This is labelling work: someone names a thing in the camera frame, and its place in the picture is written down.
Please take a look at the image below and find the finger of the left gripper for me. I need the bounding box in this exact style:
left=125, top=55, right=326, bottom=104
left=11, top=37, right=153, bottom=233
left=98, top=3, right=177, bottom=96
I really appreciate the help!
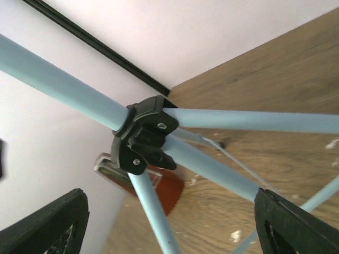
left=0, top=139, right=8, bottom=181

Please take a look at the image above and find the black frame corner post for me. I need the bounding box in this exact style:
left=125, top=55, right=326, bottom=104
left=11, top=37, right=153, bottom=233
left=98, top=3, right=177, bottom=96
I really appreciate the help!
left=23, top=0, right=170, bottom=97

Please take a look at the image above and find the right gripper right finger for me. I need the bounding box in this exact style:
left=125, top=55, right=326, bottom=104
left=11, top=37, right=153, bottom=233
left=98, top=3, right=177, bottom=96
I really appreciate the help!
left=254, top=188, right=338, bottom=254

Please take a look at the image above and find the light blue music stand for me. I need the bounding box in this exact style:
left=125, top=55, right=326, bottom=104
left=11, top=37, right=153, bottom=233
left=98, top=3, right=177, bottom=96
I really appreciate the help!
left=1, top=36, right=338, bottom=253

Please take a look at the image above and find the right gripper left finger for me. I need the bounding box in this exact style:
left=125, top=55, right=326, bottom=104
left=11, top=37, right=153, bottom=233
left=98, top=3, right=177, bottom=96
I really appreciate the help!
left=1, top=188, right=89, bottom=253

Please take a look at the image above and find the red-brown metronome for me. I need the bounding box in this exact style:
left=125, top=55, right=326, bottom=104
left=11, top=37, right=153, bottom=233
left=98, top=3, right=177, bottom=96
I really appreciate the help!
left=124, top=170, right=185, bottom=216

